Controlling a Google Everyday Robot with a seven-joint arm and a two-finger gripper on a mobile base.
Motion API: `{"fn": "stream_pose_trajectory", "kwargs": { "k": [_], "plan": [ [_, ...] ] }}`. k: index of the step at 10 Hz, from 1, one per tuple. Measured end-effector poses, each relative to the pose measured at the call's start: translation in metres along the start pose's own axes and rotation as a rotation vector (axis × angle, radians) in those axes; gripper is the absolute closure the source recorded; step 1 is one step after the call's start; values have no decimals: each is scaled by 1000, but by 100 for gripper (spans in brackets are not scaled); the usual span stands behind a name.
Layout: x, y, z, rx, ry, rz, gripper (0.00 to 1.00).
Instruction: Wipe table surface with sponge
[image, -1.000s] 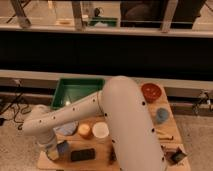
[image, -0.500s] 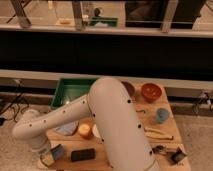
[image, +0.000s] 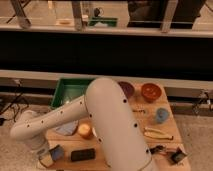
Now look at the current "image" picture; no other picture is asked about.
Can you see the green plastic tray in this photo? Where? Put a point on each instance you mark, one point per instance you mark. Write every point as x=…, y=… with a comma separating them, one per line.
x=68, y=89

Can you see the black handled knife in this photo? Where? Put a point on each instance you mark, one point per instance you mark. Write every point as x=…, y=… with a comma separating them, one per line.
x=157, y=149

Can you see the black rectangular block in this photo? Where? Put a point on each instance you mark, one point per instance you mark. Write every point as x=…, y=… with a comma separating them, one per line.
x=82, y=155

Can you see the red-orange bowl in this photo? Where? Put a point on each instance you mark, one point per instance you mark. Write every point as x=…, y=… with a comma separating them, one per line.
x=151, y=92

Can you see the orange round fruit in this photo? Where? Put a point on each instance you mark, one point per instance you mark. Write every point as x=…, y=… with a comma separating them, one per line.
x=85, y=131

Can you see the purple bowl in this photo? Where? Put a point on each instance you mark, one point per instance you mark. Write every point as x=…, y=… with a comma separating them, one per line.
x=127, y=88

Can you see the banana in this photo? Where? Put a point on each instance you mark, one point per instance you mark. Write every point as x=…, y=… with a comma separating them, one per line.
x=157, y=134

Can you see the blue folded cloth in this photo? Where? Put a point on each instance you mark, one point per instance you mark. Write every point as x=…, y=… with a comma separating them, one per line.
x=67, y=129

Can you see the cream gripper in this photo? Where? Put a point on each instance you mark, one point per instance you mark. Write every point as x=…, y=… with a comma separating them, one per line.
x=46, y=160

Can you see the green sponge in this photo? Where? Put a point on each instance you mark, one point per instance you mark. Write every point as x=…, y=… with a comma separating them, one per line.
x=57, y=152

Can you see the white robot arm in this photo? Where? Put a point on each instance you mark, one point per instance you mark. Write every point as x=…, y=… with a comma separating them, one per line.
x=116, y=127

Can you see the blue cup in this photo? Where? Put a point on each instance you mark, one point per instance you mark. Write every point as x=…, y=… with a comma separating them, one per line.
x=162, y=115

